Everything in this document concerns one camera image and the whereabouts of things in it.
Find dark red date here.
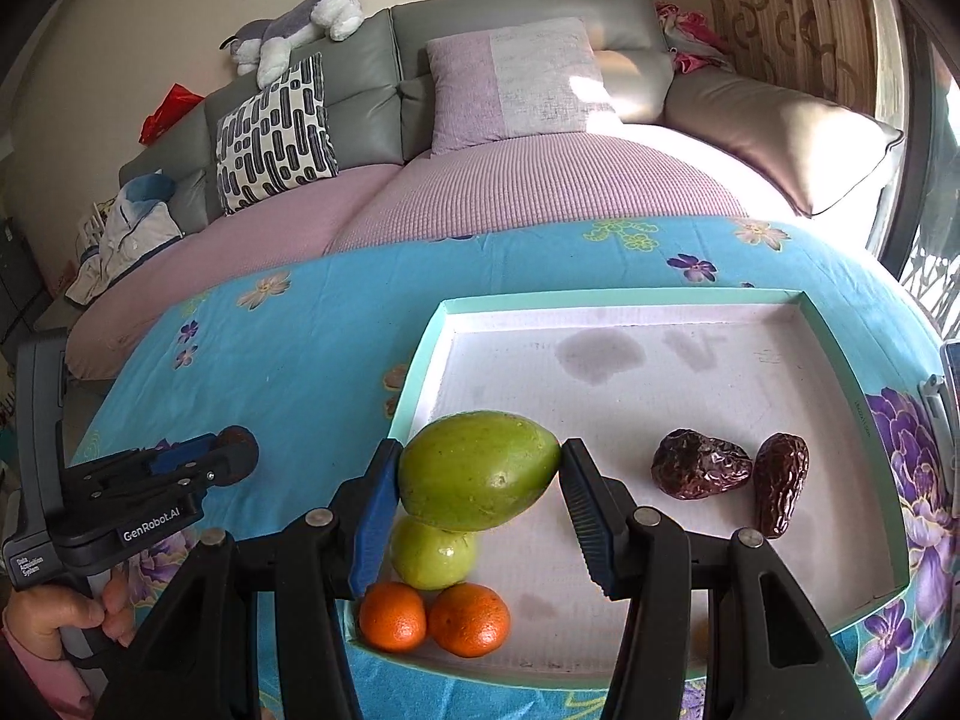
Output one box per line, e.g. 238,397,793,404
215,426,259,486

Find round green fruit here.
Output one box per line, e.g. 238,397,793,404
391,517,478,592

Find green mango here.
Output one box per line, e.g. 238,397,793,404
397,411,560,532

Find large orange tangerine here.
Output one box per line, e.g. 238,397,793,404
428,583,511,658

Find left hand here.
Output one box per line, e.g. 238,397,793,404
3,564,137,661

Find small orange tangerine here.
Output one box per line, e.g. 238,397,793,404
358,582,428,653

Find teal white tray box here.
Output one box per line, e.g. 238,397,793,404
350,288,910,689

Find blue floral tablecloth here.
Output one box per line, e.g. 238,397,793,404
78,218,957,718

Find dark date in tray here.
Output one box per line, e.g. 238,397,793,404
754,433,811,539

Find white blue clothes pile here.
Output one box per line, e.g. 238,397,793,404
65,197,182,307

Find blue plush toy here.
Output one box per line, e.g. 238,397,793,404
121,172,178,203

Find pink sofa seat cover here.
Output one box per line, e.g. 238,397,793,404
65,125,760,380

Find black white patterned pillow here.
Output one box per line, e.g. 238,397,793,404
213,54,338,215

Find red bag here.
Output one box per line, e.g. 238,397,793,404
139,83,205,146

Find beige leather cushion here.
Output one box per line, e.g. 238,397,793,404
664,68,905,218

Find grey white plush dog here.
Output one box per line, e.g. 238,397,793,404
220,0,364,89

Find pink square pillow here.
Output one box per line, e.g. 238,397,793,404
427,18,622,154

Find grey leather sofa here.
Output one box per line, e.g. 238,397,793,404
32,0,907,384

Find pink clothes on sofa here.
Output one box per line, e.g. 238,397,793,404
656,2,734,75

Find brown patterned curtain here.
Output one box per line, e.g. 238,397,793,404
711,0,905,125

